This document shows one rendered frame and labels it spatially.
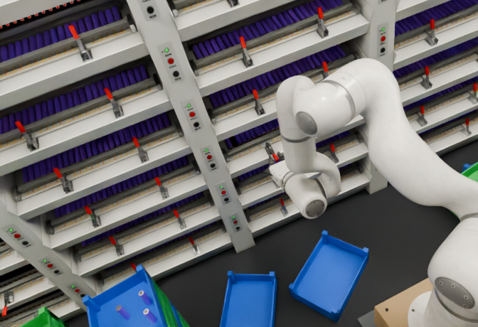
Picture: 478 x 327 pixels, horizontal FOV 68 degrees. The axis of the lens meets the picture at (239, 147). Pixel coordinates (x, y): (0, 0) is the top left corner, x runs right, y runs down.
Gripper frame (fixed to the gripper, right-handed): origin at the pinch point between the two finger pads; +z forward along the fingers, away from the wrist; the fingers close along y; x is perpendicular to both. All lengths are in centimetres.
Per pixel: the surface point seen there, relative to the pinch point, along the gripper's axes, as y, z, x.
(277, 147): 3.2, 7.8, -0.4
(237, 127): -9.8, 2.4, 17.0
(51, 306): -109, 16, -36
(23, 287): -110, 13, -19
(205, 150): -22.9, 2.3, 13.3
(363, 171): 42, 16, -37
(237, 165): -14.0, 7.1, -0.8
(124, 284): -64, -18, -10
